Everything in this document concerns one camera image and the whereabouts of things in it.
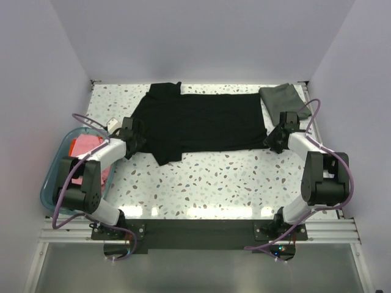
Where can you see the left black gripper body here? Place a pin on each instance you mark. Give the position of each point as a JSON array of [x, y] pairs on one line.
[[139, 141]]

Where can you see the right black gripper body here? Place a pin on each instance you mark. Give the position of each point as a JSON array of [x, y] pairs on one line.
[[273, 137]]

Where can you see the black t shirt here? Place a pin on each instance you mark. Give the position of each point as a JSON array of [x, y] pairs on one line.
[[177, 123]]

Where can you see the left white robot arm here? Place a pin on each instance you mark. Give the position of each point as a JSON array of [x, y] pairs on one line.
[[78, 186]]

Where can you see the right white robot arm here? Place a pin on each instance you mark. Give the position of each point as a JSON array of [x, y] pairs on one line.
[[327, 182]]

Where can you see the folded grey t shirt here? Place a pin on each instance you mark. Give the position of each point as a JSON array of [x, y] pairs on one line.
[[283, 98]]

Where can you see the pink t shirt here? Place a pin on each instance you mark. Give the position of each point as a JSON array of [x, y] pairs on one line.
[[85, 143]]

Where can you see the orange garment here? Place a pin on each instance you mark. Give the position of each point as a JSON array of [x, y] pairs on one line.
[[70, 152]]

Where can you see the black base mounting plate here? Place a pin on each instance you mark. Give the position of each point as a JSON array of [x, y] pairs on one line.
[[157, 234]]

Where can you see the teal plastic laundry basket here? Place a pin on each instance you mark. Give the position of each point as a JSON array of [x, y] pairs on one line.
[[46, 193]]

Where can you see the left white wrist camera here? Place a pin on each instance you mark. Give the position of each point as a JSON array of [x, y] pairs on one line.
[[112, 125]]

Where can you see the aluminium frame rail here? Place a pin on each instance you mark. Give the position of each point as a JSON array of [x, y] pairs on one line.
[[318, 231]]

